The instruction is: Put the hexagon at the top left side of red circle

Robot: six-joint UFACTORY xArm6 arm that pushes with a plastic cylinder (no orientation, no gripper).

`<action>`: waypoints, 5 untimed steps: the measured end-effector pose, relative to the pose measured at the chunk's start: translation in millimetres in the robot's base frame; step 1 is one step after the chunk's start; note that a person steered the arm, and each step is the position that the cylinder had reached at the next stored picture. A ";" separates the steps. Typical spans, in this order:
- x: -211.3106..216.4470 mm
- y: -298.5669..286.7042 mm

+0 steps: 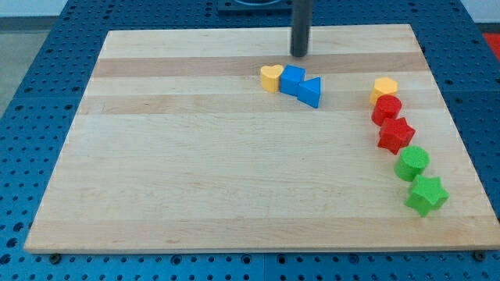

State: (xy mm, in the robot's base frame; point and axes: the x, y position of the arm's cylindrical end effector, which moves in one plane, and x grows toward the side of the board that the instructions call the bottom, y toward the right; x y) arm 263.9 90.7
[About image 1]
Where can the blue triangle block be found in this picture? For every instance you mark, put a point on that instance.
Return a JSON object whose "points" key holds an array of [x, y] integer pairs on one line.
{"points": [[309, 92]]}

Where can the yellow heart block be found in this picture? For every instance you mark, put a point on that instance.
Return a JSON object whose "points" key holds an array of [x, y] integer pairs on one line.
{"points": [[270, 77]]}

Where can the green star block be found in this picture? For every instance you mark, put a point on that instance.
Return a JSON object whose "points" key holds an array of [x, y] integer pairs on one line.
{"points": [[426, 194]]}

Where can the blue cube block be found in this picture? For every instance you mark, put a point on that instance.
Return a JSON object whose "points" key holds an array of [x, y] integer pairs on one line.
{"points": [[290, 78]]}

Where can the green cylinder block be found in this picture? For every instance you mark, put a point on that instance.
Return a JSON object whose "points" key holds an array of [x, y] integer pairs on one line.
{"points": [[411, 162]]}

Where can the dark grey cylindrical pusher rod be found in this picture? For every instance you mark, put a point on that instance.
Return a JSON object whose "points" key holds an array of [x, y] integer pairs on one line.
{"points": [[302, 13]]}

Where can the yellow hexagon block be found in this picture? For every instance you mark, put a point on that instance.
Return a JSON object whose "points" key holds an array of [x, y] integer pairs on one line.
{"points": [[383, 86]]}

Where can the red cylinder block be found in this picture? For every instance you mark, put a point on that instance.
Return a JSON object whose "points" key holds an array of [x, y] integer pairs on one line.
{"points": [[386, 107]]}

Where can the light wooden board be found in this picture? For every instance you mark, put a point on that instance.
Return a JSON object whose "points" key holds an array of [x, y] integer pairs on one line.
{"points": [[176, 148]]}

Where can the red star block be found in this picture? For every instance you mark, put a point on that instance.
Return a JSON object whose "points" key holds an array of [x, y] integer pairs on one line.
{"points": [[395, 134]]}

